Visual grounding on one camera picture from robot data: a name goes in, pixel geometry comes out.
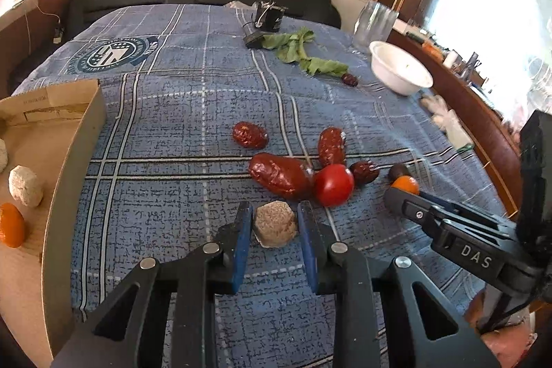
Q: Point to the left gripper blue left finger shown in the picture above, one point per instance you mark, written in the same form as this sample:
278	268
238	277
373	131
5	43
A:
242	228

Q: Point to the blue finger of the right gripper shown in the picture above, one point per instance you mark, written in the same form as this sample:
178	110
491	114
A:
410	206
445	204

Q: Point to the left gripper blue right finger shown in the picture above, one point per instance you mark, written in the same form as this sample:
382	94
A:
311	243

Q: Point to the small orange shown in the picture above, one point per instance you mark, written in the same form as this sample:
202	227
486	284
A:
406	183

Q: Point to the brown lumpy cake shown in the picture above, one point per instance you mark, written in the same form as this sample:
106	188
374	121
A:
275	224

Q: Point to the large red date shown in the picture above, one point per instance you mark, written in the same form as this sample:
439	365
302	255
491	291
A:
286	177

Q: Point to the red tomato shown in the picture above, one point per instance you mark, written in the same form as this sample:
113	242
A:
333	185

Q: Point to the dark plum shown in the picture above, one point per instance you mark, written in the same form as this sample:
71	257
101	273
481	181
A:
396	171

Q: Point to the small dark date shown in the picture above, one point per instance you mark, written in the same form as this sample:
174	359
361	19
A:
364	172

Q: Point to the white work glove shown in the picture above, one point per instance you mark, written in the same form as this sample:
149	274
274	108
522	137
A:
447	121

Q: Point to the white bowl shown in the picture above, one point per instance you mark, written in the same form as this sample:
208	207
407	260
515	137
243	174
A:
398	70

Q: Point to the blue plaid tablecloth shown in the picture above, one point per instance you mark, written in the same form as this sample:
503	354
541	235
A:
198	123

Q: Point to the small dried date near greens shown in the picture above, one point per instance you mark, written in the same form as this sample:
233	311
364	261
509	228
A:
349	79

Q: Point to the green leafy vegetable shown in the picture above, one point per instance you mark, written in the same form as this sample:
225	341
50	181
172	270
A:
290	49

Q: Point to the black charger block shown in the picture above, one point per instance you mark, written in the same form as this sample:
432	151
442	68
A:
254	40

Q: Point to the clear glass jar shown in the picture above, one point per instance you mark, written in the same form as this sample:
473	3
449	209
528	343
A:
374	23

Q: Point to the small black device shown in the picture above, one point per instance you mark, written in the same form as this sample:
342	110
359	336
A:
268	16

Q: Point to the cardboard tray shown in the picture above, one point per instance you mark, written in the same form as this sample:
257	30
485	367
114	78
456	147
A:
52	131

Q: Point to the white cake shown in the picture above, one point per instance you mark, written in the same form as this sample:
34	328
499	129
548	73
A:
3	156
25	186

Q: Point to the orange in tray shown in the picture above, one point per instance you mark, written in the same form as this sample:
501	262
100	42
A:
12	226

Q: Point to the wooden sideboard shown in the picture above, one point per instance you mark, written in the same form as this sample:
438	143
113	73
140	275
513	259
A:
491	62

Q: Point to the brown armchair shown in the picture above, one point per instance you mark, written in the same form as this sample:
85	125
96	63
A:
30	32

